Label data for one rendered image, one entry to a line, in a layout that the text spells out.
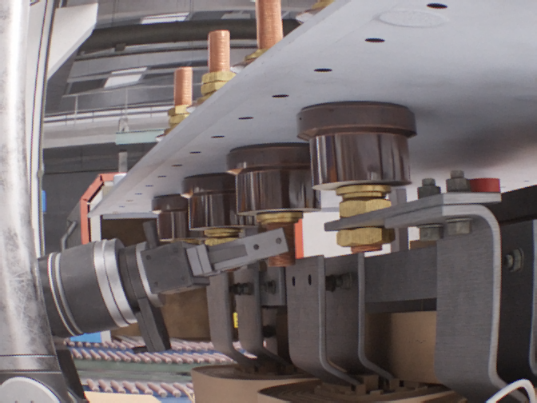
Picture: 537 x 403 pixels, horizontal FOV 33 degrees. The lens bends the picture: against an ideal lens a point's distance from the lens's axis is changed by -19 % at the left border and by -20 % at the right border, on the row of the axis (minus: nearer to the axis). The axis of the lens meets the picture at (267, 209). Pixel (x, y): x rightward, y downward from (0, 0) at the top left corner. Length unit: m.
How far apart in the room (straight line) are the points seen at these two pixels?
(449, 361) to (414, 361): 0.33
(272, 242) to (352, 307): 0.11
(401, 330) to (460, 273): 0.39
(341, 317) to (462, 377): 0.45
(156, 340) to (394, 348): 0.27
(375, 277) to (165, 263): 0.22
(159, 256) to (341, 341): 0.23
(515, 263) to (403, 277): 0.30
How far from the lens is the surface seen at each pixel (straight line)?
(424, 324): 1.10
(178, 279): 1.14
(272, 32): 1.21
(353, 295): 1.16
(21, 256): 1.07
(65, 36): 11.95
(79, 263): 1.19
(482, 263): 0.74
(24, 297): 1.06
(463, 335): 0.77
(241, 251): 1.17
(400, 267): 1.05
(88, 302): 1.18
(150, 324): 1.18
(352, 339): 1.17
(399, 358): 1.17
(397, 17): 0.59
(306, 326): 1.18
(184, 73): 1.74
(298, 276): 1.20
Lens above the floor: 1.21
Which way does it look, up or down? 4 degrees up
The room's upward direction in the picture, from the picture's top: 3 degrees counter-clockwise
